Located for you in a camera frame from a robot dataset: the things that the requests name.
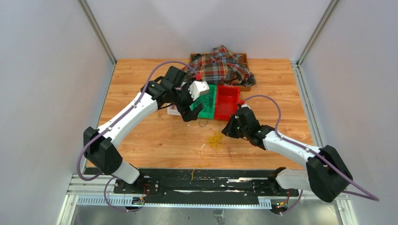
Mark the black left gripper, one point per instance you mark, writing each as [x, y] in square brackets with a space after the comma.
[193, 115]

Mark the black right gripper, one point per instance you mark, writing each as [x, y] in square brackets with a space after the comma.
[228, 130]

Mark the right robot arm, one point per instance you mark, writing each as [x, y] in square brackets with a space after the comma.
[324, 173]

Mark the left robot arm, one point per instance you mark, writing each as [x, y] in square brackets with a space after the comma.
[100, 144]

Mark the green plastic bin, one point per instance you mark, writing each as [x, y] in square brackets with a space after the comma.
[208, 100]

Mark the white plastic bin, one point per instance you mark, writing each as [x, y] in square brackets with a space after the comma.
[172, 110]

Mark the red plastic bin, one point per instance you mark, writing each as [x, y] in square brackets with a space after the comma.
[227, 98]

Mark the wooden tray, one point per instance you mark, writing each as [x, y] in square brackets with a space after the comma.
[243, 61]

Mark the plaid flannel shirt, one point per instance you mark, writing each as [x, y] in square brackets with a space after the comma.
[223, 67]

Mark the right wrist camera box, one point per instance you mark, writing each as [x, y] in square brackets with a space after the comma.
[242, 104]

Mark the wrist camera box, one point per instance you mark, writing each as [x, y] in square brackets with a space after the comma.
[197, 89]
[242, 104]

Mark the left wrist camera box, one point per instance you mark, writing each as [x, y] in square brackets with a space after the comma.
[197, 89]

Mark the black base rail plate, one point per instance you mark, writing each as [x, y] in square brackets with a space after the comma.
[201, 188]

